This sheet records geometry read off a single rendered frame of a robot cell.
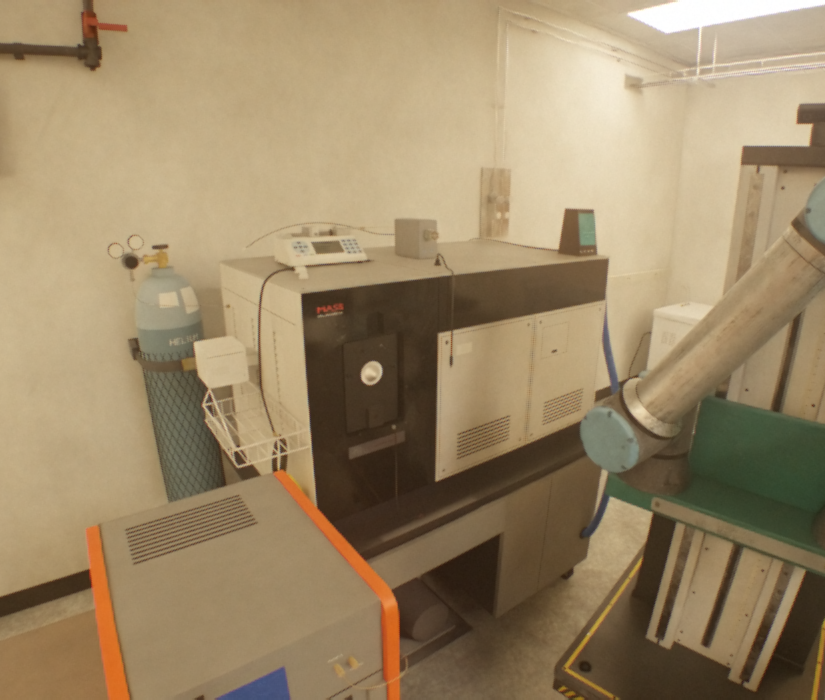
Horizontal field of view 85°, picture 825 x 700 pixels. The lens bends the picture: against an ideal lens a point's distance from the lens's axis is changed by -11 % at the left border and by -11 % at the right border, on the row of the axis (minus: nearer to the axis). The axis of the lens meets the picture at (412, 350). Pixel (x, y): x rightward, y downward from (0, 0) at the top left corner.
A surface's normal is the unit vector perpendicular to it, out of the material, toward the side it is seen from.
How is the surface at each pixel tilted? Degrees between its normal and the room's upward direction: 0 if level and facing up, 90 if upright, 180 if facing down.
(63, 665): 0
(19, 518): 90
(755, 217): 90
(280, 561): 0
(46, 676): 0
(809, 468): 90
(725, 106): 90
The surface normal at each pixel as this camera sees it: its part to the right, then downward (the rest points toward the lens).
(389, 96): 0.58, 0.25
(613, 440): -0.84, 0.23
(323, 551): 0.00, -0.95
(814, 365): -0.69, 0.22
